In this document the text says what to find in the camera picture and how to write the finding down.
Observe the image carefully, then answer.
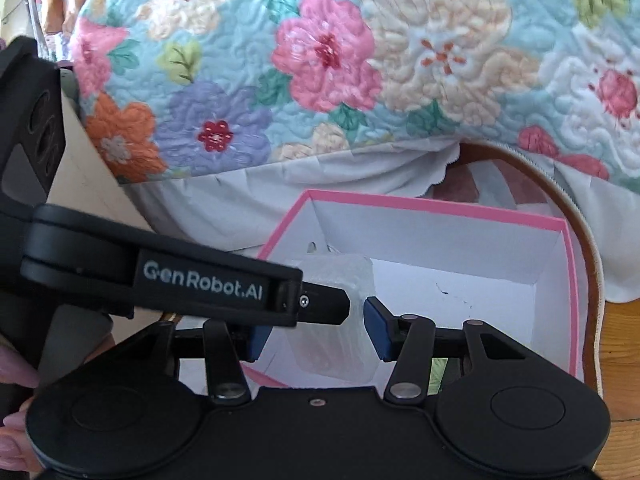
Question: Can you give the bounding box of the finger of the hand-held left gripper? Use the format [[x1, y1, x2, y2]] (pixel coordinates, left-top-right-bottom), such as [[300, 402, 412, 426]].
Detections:
[[299, 281, 352, 327]]

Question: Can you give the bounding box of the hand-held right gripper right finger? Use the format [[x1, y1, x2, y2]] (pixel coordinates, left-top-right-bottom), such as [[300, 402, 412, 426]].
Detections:
[[363, 296, 532, 402]]

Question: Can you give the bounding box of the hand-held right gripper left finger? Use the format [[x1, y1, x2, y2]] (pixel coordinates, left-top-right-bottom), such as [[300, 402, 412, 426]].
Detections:
[[114, 319, 274, 405]]

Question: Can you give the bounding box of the clear plastic packet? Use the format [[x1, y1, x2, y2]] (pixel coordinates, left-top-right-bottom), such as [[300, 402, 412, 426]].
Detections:
[[284, 255, 382, 387]]

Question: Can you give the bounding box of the pink cardboard box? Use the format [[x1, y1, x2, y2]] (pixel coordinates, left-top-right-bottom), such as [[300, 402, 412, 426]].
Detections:
[[200, 189, 587, 397]]

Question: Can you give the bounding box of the person's left hand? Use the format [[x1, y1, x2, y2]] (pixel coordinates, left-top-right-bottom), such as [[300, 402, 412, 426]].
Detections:
[[0, 344, 45, 476]]

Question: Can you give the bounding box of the checked rug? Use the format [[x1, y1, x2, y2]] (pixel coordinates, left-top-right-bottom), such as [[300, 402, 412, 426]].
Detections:
[[425, 141, 608, 403]]

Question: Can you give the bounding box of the floral quilt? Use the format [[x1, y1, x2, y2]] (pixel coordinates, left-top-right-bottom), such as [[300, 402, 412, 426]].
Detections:
[[67, 0, 640, 193]]

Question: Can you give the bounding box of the beige cloth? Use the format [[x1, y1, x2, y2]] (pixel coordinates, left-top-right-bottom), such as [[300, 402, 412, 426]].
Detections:
[[20, 0, 101, 68]]

